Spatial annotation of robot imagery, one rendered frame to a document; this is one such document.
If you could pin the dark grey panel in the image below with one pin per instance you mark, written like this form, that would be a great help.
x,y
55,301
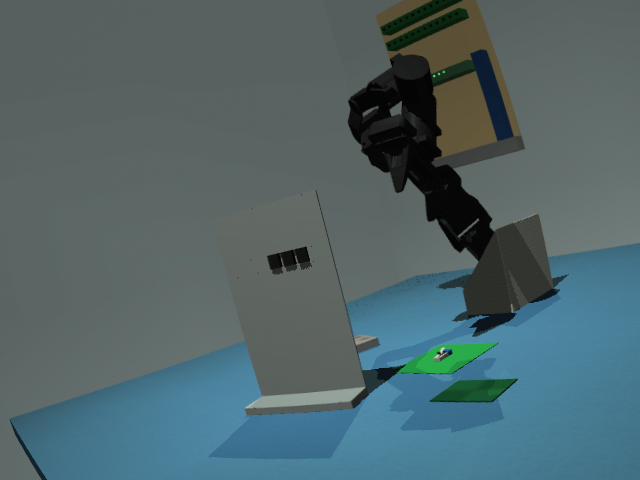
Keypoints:
x,y
291,307

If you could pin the dark green flat square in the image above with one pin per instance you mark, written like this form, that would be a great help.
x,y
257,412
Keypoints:
x,y
474,391

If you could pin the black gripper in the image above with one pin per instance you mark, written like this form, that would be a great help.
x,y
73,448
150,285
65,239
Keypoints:
x,y
412,139

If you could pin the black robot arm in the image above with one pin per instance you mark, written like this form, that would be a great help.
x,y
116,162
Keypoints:
x,y
409,81

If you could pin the green square mat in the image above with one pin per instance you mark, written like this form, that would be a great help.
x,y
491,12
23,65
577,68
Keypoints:
x,y
461,355

